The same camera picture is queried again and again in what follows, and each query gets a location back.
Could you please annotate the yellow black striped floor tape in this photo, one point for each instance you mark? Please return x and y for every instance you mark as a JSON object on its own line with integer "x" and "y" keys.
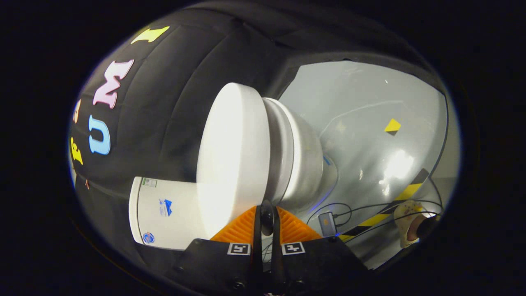
{"x": 407, "y": 191}

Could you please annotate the white toilet lid with knob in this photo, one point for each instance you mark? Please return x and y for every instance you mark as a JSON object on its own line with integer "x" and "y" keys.
{"x": 234, "y": 156}

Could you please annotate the small grey adapter box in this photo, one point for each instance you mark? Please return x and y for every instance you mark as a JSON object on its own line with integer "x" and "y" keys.
{"x": 327, "y": 223}

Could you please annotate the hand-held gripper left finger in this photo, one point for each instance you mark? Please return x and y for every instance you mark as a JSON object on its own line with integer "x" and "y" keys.
{"x": 258, "y": 246}

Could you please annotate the person's light slipper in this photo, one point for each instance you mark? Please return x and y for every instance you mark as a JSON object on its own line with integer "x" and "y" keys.
{"x": 407, "y": 222}

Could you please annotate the black backdrop cloth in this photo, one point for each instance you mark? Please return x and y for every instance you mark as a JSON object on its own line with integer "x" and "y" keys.
{"x": 172, "y": 102}

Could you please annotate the small yellow black tape square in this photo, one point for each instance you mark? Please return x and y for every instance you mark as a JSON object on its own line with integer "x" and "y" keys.
{"x": 392, "y": 126}

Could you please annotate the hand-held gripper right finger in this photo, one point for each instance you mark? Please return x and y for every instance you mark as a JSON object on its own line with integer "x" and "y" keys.
{"x": 276, "y": 246}

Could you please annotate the white ceramic toilet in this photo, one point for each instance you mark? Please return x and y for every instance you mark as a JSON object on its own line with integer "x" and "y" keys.
{"x": 300, "y": 156}

